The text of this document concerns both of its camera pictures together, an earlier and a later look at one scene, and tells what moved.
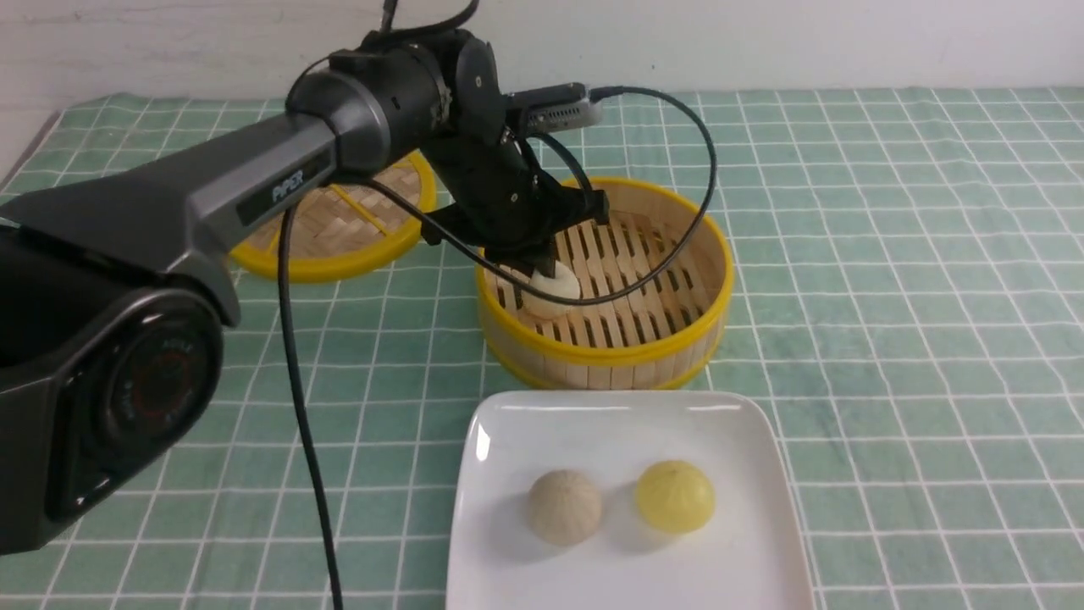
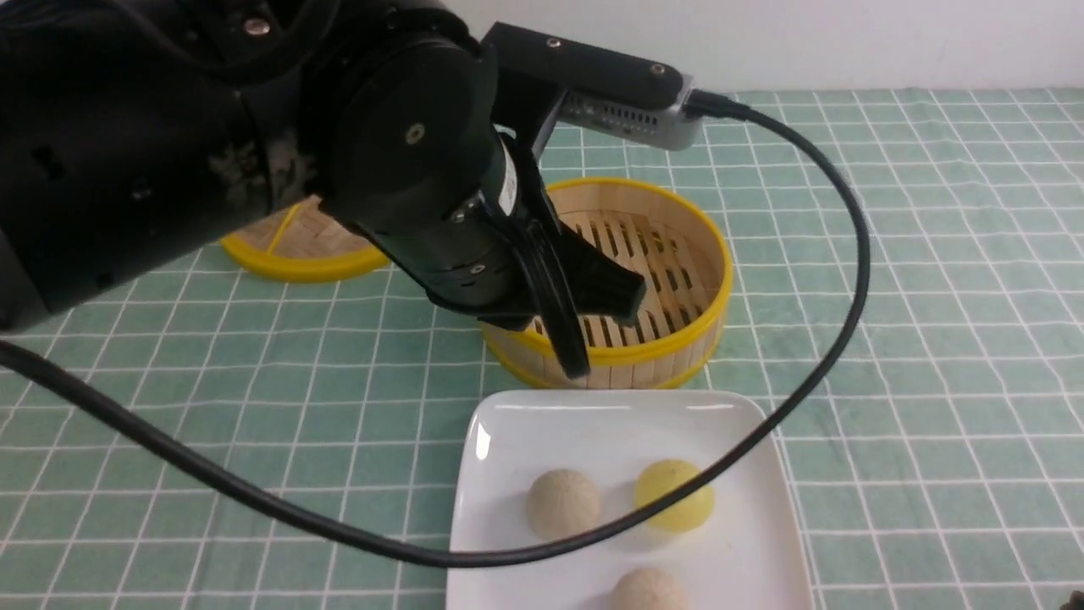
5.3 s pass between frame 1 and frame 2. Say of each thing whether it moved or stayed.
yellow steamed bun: stayed
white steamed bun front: stayed
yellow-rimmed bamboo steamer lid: stayed
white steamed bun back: moved
